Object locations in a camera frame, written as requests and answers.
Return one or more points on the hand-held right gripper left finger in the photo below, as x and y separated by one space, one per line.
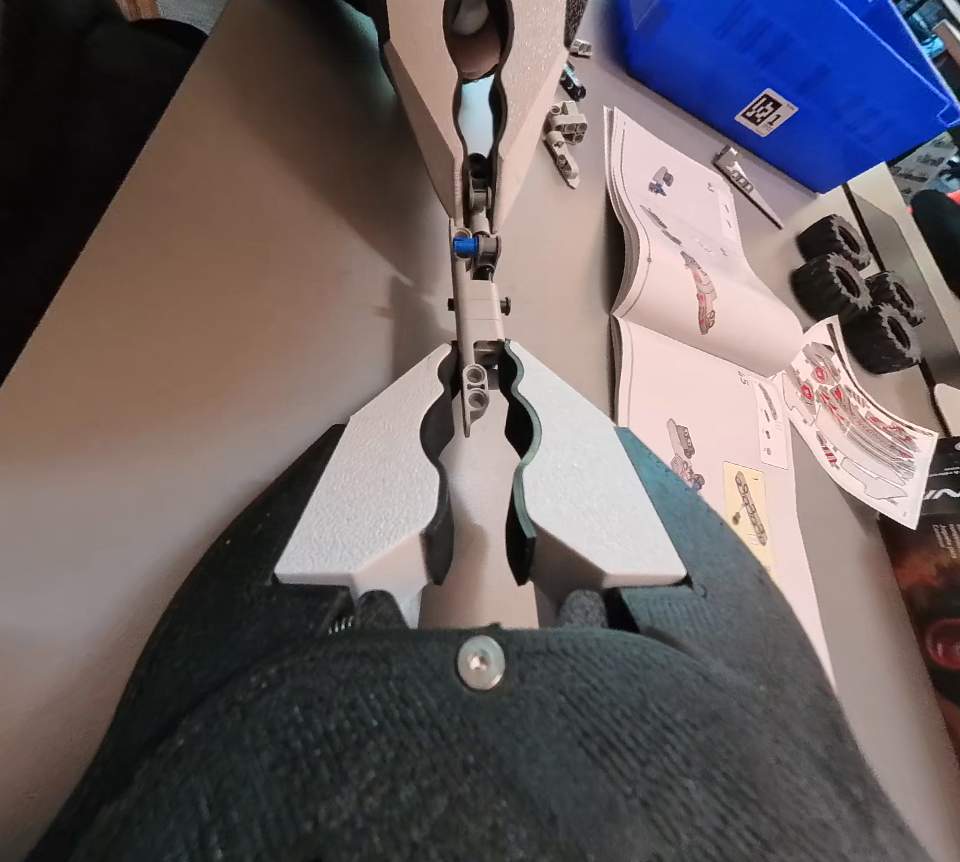
360 502

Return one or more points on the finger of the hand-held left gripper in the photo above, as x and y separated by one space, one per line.
536 14
416 14

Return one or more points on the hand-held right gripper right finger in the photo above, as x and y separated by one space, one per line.
592 502

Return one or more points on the grey toy brick panel assembly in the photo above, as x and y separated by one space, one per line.
480 322

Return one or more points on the dark grey toy brick connector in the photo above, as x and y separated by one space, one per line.
481 246

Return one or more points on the grey desk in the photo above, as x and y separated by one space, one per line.
225 277

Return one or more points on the person's left hand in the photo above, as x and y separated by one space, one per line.
476 59

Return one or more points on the small grey toy brick connector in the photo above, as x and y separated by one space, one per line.
570 123
562 160

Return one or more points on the open instruction booklet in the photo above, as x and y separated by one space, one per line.
652 389

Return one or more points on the long grey toy brick panel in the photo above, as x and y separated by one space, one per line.
739 179

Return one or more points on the toy sticker sheet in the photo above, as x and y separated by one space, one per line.
862 427

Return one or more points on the black toy tyre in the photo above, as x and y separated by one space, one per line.
829 288
829 239
881 340
896 292

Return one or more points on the black toy brick set box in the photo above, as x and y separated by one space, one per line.
922 577

